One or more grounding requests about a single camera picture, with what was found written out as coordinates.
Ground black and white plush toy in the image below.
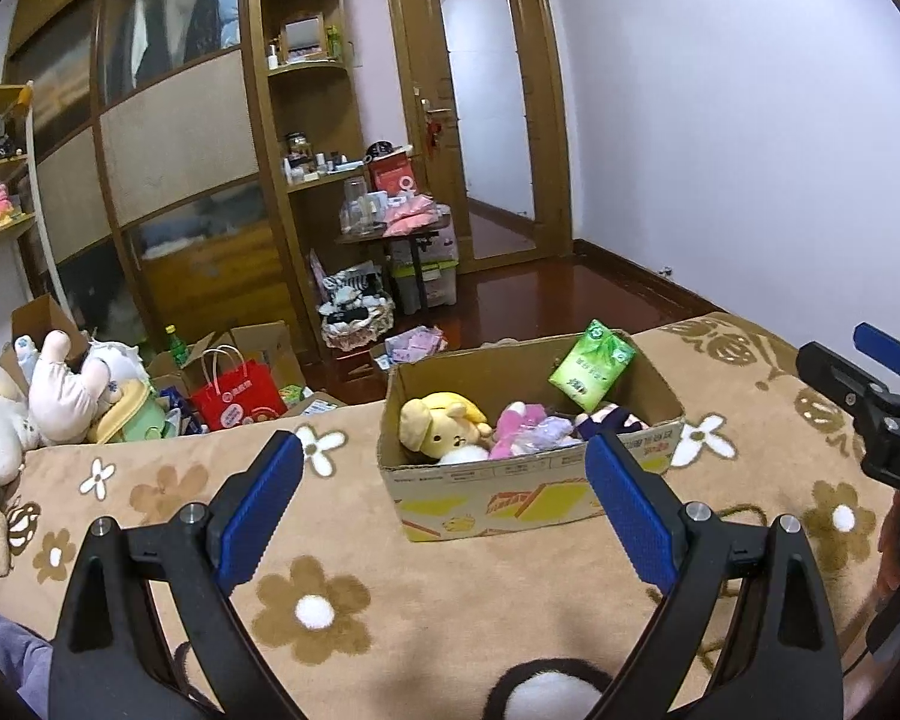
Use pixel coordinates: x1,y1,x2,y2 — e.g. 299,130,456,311
482,658,616,720

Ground cardboard box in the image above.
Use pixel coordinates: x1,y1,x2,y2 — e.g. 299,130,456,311
146,321,308,391
0,294,91,376
377,331,687,545

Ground wooden corner shelf unit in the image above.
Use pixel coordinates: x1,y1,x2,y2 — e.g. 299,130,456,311
240,0,391,346

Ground small box of packets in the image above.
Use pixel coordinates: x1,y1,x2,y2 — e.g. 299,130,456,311
371,325,447,372

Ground small dark side table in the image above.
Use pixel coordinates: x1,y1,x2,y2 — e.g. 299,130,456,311
336,214,455,312

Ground clear plastic container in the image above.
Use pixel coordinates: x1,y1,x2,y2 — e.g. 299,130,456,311
341,176,368,233

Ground green pot plush toy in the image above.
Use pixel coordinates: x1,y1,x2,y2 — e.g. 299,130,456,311
86,382,170,445

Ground clear plastic storage bin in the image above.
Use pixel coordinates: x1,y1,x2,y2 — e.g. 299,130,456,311
390,259,460,308

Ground pink packets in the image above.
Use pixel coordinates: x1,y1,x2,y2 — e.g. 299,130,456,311
382,199,443,237

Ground blue packets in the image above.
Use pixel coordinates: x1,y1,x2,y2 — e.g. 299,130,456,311
157,386,196,436

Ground red paper bag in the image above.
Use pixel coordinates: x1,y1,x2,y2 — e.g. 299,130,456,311
189,345,290,432

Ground open cardboard box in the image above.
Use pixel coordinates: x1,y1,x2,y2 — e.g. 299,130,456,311
146,321,308,391
0,294,91,376

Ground person's purple clothing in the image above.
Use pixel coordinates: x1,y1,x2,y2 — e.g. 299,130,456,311
0,596,53,720

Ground lace-trimmed basket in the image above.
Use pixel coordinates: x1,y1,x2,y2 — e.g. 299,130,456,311
320,300,397,350

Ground wooden door with glass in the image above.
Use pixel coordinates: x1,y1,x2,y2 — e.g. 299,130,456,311
382,0,575,275

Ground wooden wardrobe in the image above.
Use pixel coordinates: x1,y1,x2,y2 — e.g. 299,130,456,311
4,0,301,350

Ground yellow plush toy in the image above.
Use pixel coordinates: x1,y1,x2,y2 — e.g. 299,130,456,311
399,391,494,464

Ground wooden picture frame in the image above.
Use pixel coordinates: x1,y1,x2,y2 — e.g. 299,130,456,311
279,13,327,57

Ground toy display shelf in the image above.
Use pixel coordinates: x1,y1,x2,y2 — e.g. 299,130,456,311
0,82,68,301

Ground zebra striped cloth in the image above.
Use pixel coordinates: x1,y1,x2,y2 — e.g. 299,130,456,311
322,270,383,308

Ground small purple plush toy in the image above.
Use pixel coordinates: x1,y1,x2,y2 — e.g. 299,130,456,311
525,418,575,451

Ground brown floral blanket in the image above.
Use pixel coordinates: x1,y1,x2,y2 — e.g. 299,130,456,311
0,311,900,720

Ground white and pink plush toy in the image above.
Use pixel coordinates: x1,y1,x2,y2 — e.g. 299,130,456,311
15,330,102,447

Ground green tissue packet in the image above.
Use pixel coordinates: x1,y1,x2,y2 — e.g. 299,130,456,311
547,319,637,413

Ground white-haired plush doll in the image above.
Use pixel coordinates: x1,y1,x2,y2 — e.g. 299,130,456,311
574,403,650,442

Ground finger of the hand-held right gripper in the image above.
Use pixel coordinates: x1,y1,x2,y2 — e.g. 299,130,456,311
853,322,900,395
796,342,895,422

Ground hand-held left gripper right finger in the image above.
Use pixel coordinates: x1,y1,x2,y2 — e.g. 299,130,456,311
583,433,845,720

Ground white-haired plush toy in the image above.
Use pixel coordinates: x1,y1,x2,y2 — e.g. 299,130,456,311
82,341,151,398

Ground red box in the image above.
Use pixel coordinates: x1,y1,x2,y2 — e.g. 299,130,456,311
367,154,421,200

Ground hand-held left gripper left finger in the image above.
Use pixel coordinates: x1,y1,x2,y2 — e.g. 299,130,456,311
49,429,306,720

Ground person's right hand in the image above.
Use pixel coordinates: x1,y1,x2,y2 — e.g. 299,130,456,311
875,491,900,601

